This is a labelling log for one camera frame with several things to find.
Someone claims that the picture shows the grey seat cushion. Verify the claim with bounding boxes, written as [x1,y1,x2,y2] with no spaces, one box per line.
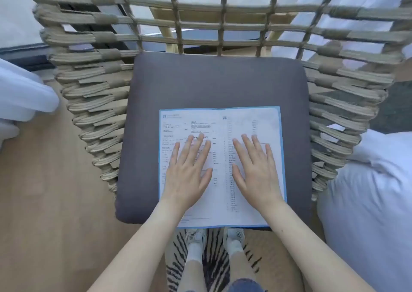
[115,52,313,229]

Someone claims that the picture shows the person's white sock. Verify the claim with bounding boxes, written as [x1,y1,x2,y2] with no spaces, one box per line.
[187,242,204,266]
[227,239,244,257]

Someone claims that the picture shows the woven rattan chair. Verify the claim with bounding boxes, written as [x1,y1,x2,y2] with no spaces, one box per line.
[26,0,412,202]

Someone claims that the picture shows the person's left forearm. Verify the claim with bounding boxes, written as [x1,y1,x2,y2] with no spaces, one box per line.
[86,201,190,292]

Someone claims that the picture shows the white bed duvet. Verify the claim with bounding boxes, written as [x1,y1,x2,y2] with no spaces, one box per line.
[317,129,412,292]

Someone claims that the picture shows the person's left white shoe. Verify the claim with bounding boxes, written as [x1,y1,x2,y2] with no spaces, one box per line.
[185,228,207,248]

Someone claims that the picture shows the person's left leg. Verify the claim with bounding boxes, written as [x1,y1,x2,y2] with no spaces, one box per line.
[178,260,206,292]

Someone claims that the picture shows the blue-bordered printed paper sheet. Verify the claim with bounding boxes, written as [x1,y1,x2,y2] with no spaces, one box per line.
[159,107,288,229]

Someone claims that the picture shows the person's right white shoe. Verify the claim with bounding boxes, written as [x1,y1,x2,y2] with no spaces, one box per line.
[224,228,245,243]

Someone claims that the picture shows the person's left white sock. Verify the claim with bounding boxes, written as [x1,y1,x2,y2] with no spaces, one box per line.
[187,242,204,266]

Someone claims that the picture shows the person's white shoe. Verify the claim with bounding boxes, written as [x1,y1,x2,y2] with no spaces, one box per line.
[224,228,245,243]
[185,228,207,248]

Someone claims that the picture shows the person's leg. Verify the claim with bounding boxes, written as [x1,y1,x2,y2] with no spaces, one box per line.
[228,251,256,286]
[178,260,206,292]

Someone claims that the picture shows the person's left hand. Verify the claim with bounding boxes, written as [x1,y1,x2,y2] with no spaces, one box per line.
[160,133,214,211]

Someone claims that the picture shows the person's right forearm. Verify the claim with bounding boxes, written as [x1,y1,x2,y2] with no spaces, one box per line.
[259,199,371,292]

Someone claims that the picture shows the black striped beige rug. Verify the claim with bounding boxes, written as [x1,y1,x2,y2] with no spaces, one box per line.
[164,228,268,292]

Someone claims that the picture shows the person's right leg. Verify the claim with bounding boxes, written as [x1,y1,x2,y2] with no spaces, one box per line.
[228,251,256,286]

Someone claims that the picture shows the person's right hand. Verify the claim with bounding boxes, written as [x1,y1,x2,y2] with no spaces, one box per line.
[231,134,286,211]

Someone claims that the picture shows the blue denim shorts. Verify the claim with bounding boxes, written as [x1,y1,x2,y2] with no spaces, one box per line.
[229,278,268,292]

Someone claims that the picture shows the person's right white sock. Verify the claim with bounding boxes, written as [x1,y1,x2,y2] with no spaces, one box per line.
[227,239,244,257]

